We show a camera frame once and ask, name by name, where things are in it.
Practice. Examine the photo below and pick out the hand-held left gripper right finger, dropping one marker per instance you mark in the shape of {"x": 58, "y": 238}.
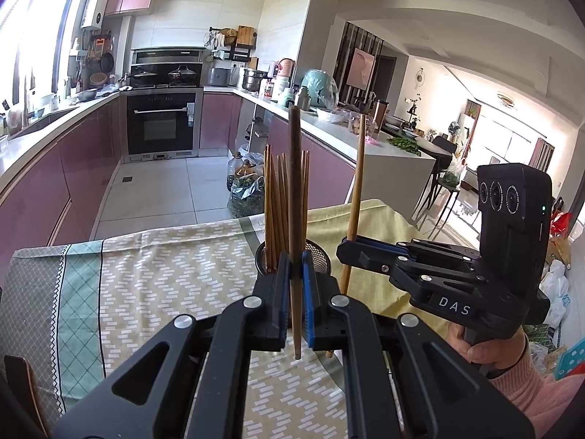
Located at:
{"x": 308, "y": 306}

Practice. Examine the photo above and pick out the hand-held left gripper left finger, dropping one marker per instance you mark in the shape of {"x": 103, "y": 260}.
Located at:
{"x": 284, "y": 302}

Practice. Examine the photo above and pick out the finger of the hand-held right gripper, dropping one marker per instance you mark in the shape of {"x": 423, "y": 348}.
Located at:
{"x": 365, "y": 258}
{"x": 438, "y": 251}

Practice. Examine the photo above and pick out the black mesh chopstick holder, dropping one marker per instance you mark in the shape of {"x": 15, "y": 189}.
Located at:
{"x": 320, "y": 256}

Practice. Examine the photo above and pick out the bunch of bamboo chopsticks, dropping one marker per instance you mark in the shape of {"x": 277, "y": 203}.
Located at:
{"x": 274, "y": 215}

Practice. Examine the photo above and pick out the light bamboo chopstick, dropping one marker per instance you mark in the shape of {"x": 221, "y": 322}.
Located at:
{"x": 359, "y": 169}

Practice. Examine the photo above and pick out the dark brown chopstick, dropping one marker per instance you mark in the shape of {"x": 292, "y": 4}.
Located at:
{"x": 295, "y": 169}

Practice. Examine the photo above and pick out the person's right forearm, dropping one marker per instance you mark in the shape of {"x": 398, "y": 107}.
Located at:
{"x": 539, "y": 393}

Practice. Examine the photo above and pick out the person's right hand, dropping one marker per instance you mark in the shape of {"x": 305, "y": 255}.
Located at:
{"x": 493, "y": 352}

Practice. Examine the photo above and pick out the yellow cloth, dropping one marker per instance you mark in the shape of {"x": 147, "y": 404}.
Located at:
{"x": 388, "y": 219}

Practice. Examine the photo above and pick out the red plastic bag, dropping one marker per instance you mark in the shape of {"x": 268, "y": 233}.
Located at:
{"x": 560, "y": 227}

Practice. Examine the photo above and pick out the black stool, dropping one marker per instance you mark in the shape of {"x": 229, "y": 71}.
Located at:
{"x": 445, "y": 196}

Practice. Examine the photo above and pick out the white plastic bag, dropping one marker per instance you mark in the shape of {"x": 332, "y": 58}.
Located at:
{"x": 555, "y": 292}

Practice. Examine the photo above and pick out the brown curtain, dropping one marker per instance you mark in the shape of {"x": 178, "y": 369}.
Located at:
{"x": 544, "y": 158}

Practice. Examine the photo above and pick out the purple kitchen island cabinets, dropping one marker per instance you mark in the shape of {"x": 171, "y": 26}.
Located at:
{"x": 329, "y": 169}

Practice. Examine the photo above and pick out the dining table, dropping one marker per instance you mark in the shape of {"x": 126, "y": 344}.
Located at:
{"x": 434, "y": 146}

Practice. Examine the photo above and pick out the plastic bag of greens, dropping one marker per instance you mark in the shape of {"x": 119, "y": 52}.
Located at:
{"x": 244, "y": 199}

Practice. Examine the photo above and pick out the green vegetables on counter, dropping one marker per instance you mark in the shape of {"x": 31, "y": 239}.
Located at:
{"x": 404, "y": 145}

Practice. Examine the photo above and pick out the patterned tablecloth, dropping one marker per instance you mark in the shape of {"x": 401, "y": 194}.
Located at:
{"x": 160, "y": 283}

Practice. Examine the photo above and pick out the clear plastic oil bottle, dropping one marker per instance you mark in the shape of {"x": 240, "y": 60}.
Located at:
{"x": 235, "y": 169}
{"x": 247, "y": 169}

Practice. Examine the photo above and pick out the green countertop appliance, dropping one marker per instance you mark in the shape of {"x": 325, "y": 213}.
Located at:
{"x": 320, "y": 89}

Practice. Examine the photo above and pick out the pink kettle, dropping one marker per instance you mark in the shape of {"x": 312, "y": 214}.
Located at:
{"x": 285, "y": 68}

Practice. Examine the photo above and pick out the steel stock pot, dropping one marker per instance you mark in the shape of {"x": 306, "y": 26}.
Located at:
{"x": 253, "y": 81}

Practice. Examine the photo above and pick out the built-in black oven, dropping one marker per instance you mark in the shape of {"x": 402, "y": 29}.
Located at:
{"x": 160, "y": 123}

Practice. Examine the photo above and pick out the square steel container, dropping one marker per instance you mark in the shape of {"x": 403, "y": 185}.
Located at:
{"x": 219, "y": 77}

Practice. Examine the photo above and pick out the lidded cooking pot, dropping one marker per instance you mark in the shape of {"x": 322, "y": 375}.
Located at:
{"x": 182, "y": 76}

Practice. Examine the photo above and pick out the purple window-side base cabinets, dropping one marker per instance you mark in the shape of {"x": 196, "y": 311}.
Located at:
{"x": 55, "y": 178}

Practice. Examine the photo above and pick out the black wok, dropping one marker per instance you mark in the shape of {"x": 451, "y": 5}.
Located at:
{"x": 145, "y": 79}

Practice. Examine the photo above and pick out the steel range hood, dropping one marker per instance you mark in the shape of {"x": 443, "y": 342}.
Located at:
{"x": 167, "y": 56}

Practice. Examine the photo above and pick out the smartphone with copper edge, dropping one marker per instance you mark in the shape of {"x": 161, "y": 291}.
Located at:
{"x": 20, "y": 388}

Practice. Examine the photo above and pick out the hanging frying pan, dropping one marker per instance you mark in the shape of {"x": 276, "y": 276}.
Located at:
{"x": 107, "y": 63}

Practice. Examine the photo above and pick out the steel sink faucet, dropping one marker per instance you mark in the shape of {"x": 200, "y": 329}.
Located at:
{"x": 27, "y": 100}

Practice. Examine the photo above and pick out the white water heater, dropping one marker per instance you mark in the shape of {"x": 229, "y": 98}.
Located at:
{"x": 96, "y": 4}

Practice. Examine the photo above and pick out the kitchen window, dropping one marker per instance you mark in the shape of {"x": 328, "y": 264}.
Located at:
{"x": 32, "y": 23}

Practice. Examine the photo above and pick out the framed wall painting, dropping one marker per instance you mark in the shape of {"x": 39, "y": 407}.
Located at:
{"x": 362, "y": 67}

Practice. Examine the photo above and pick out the black wall rack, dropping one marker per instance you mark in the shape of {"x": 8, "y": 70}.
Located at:
{"x": 237, "y": 45}

